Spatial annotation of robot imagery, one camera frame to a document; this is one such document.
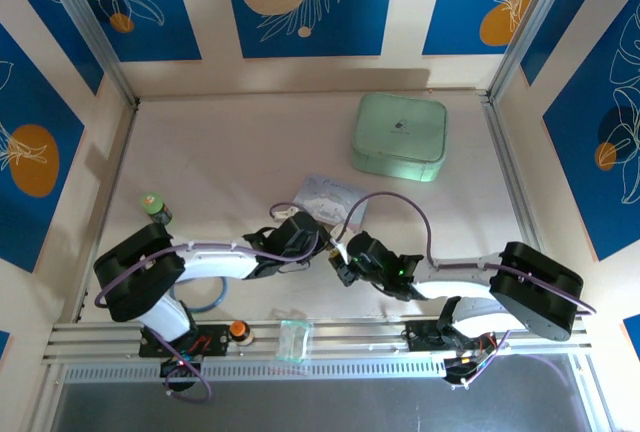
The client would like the blue stethoscope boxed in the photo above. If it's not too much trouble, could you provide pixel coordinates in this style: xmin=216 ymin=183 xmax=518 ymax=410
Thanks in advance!
xmin=168 ymin=275 xmax=232 ymax=313

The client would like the aluminium frame post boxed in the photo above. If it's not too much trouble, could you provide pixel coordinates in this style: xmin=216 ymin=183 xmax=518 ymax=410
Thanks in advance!
xmin=35 ymin=0 xmax=140 ymax=106
xmin=487 ymin=0 xmax=586 ymax=103

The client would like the brown bottle orange cap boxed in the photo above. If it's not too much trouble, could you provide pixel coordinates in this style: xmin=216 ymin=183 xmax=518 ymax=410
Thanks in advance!
xmin=227 ymin=320 xmax=255 ymax=347

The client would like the aluminium frame rail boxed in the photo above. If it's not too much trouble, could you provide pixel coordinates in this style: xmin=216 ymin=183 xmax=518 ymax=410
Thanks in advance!
xmin=41 ymin=312 xmax=597 ymax=384

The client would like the blue floral wall panel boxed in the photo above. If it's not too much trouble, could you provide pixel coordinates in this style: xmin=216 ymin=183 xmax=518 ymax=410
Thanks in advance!
xmin=0 ymin=21 xmax=87 ymax=274
xmin=421 ymin=0 xmax=557 ymax=57
xmin=542 ymin=0 xmax=640 ymax=262
xmin=221 ymin=0 xmax=397 ymax=59
xmin=63 ymin=0 xmax=203 ymax=63

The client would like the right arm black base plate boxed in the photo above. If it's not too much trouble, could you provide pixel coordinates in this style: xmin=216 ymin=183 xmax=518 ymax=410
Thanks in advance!
xmin=405 ymin=320 xmax=499 ymax=353

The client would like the green capped small bottle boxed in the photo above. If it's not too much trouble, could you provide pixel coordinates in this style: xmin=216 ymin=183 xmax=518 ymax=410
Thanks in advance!
xmin=139 ymin=191 xmax=174 ymax=226

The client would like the mint green zip case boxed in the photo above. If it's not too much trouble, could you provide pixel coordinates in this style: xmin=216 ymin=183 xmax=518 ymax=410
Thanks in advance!
xmin=348 ymin=91 xmax=450 ymax=185

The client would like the pale blue cartoon tin box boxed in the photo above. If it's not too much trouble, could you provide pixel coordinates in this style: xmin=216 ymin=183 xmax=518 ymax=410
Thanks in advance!
xmin=291 ymin=173 xmax=372 ymax=234

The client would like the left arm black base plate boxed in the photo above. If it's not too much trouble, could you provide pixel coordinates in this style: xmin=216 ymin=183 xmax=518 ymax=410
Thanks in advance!
xmin=138 ymin=323 xmax=232 ymax=359

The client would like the clear plastic bag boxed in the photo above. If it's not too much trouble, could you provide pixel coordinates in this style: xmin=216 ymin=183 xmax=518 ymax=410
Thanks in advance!
xmin=271 ymin=318 xmax=315 ymax=365

